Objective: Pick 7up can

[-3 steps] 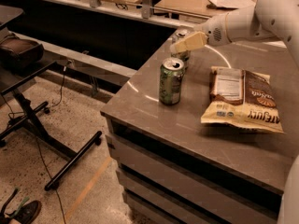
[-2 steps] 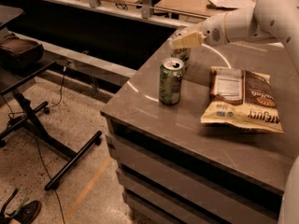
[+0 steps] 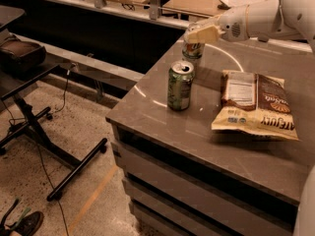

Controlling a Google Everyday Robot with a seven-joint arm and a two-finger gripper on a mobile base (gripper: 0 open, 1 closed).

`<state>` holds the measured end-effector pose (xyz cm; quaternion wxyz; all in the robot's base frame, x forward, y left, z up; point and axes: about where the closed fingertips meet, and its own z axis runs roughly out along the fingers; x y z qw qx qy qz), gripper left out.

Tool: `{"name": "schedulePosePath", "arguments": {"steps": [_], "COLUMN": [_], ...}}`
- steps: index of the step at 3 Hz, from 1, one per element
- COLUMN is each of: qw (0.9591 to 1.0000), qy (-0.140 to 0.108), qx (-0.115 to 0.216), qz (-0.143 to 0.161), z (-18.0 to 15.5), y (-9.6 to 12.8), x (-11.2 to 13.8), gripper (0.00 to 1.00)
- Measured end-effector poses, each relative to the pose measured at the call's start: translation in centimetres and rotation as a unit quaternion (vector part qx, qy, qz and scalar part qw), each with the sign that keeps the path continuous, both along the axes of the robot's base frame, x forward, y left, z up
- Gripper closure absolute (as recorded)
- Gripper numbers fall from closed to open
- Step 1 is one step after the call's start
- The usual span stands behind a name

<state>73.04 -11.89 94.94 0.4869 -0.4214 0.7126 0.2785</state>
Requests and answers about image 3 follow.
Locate grey cabinet drawers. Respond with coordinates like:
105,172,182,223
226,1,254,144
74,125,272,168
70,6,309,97
111,125,301,236

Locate black floor cable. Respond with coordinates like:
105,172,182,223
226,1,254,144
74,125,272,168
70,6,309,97
6,67,72,236

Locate brown yellow chip bag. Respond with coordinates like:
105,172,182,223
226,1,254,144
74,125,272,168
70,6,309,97
211,70,298,141

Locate metal bracket middle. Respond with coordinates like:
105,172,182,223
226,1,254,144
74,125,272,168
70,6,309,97
150,0,160,20

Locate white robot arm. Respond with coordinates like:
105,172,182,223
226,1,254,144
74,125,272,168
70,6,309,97
184,0,315,52

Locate dark bag on desk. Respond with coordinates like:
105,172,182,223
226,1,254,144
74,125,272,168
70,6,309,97
0,35,46,76

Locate green soda can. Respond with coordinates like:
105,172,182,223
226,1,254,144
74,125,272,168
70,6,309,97
167,60,195,111

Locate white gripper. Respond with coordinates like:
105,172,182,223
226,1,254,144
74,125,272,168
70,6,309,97
184,5,249,43

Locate black shoe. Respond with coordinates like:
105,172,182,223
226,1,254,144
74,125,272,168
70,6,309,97
13,211,44,236

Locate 7up can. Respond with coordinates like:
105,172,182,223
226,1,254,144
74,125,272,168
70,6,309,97
182,41,205,67

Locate black rolling desk stand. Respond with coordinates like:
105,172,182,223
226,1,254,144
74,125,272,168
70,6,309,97
0,64,107,202

